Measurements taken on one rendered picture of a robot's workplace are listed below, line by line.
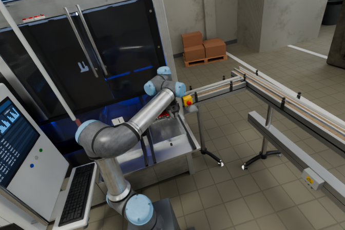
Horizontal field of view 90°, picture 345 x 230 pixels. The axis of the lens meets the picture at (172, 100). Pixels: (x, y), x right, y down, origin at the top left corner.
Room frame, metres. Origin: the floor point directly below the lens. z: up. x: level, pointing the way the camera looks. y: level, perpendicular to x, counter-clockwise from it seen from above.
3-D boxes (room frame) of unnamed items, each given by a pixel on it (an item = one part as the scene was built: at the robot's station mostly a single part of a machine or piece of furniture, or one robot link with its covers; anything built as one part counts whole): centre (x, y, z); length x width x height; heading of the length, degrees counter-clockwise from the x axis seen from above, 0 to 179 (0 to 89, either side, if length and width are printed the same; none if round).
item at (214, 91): (1.41, -0.38, 0.92); 0.69 x 0.15 x 0.16; 99
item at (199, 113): (1.39, -0.24, 0.46); 0.09 x 0.09 x 0.77; 9
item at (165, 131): (1.07, 0.11, 0.90); 0.34 x 0.26 x 0.04; 9
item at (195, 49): (4.56, -1.11, 0.34); 1.21 x 0.92 x 0.68; 95
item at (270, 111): (1.16, -0.85, 0.46); 0.09 x 0.09 x 0.77; 9
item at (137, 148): (1.02, 0.44, 0.90); 0.34 x 0.26 x 0.04; 9
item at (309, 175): (0.63, -0.86, 0.50); 0.12 x 0.05 x 0.09; 9
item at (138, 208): (0.43, 0.27, 0.96); 0.13 x 0.12 x 0.14; 49
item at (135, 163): (0.98, 0.26, 0.87); 0.70 x 0.48 x 0.02; 99
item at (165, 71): (0.92, 0.01, 1.39); 0.09 x 0.08 x 0.11; 139
